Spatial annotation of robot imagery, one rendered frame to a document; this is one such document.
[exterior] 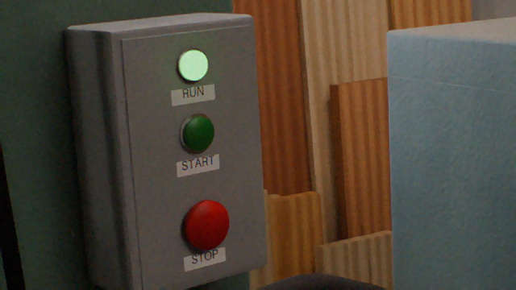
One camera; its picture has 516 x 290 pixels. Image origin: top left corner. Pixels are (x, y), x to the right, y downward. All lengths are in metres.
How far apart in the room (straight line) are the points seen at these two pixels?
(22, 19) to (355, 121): 1.65
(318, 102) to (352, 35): 0.19
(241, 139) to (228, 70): 0.04
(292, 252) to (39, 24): 1.55
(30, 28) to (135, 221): 0.13
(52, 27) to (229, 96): 0.11
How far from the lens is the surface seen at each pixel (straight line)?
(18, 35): 0.61
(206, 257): 0.62
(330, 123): 2.26
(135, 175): 0.58
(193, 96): 0.60
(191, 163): 0.60
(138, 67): 0.58
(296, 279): 0.70
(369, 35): 2.35
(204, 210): 0.60
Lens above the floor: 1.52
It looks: 13 degrees down
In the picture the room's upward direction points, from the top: 3 degrees counter-clockwise
